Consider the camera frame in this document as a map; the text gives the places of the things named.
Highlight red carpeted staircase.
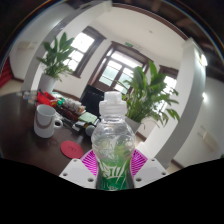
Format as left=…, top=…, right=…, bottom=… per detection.
left=0, top=56, right=14, bottom=88

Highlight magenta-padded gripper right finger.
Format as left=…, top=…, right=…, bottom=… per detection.
left=130, top=148, right=170, bottom=188

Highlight clear green-label drink bottle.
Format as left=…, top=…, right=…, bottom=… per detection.
left=90, top=90, right=137, bottom=192

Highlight green book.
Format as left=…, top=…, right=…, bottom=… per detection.
left=78, top=111, right=98, bottom=125

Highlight tea set tray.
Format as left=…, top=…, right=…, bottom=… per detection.
left=61, top=98, right=87, bottom=122

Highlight dark framed window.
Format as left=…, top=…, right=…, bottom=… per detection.
left=63, top=26, right=108, bottom=78
left=156, top=64, right=179, bottom=114

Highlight flat round red coaster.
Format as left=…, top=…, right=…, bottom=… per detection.
left=60, top=140, right=85, bottom=160

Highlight white wall panel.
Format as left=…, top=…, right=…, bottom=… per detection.
left=198, top=125, right=218, bottom=151

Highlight column wall lamp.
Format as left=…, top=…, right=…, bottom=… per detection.
left=199, top=53, right=209, bottom=67

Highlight dark wooden glazed door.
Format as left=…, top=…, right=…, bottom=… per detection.
left=89, top=41, right=158, bottom=96

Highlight black chair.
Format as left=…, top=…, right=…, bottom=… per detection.
left=79, top=84, right=106, bottom=118

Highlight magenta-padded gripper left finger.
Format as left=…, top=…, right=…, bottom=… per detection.
left=59, top=148, right=100, bottom=190

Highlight large potted plant white pot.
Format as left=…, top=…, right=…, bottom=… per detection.
left=118, top=60, right=181, bottom=134

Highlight white mug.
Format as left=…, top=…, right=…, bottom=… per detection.
left=33, top=103, right=64, bottom=139

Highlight small potted plant white pot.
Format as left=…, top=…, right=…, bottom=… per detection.
left=36, top=32, right=76, bottom=94

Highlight grey headphones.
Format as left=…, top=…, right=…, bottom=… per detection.
left=84, top=123, right=98, bottom=138

